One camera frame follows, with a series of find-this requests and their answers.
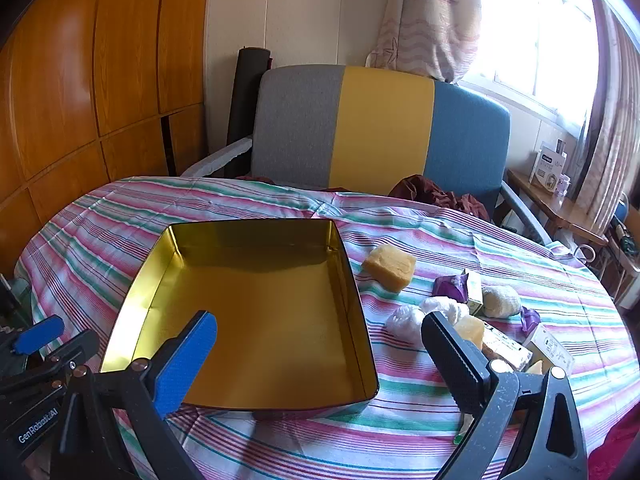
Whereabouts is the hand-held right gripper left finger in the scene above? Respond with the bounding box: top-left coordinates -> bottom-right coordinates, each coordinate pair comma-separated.
50,310 -> 219,480

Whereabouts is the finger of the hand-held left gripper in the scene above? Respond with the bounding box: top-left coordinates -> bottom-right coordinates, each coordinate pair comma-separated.
0,330 -> 100,397
0,314 -> 64,361

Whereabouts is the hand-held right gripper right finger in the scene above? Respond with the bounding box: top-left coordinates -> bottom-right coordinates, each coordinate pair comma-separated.
421,311 -> 588,480

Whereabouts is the green edged scouring pad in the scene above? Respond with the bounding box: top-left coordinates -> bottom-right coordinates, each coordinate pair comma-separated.
480,327 -> 535,372

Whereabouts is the green box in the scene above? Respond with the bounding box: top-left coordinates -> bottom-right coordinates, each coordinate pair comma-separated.
460,268 -> 486,317

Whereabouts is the cream sock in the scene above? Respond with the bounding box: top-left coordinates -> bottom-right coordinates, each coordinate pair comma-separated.
481,284 -> 522,318

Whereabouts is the gold tin box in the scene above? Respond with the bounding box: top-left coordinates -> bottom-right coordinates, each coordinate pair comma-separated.
99,217 -> 381,413

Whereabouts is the large yellow soap block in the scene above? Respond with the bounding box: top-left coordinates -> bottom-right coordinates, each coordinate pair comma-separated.
361,245 -> 417,293

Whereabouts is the striped tablecloth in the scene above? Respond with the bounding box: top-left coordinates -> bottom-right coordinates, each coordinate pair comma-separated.
14,175 -> 640,480

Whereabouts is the dark red cloth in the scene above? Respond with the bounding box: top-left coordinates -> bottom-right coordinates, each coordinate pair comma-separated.
235,174 -> 493,221

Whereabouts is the wooden side table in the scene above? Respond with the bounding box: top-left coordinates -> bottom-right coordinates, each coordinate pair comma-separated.
506,167 -> 608,248

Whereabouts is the wooden folding chair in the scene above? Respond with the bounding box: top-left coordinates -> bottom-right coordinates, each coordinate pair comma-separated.
600,230 -> 640,306

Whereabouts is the white carton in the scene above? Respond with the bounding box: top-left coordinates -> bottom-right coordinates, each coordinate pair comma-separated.
530,141 -> 568,193

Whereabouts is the wooden wardrobe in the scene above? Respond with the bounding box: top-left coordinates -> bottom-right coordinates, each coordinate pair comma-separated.
0,0 -> 213,271

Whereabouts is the grey yellow blue armchair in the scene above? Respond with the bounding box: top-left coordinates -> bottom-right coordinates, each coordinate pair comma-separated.
180,64 -> 556,246

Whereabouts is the black rolled mat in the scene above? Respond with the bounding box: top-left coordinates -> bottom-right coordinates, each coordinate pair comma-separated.
226,47 -> 273,153

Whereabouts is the hanging patterned curtain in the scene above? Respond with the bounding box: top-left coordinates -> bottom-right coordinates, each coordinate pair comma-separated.
575,0 -> 640,231

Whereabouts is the window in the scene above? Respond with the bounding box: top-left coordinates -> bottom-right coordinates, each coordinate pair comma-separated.
465,0 -> 601,126

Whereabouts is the bunched patterned curtain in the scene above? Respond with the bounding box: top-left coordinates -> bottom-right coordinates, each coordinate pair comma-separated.
365,0 -> 483,83

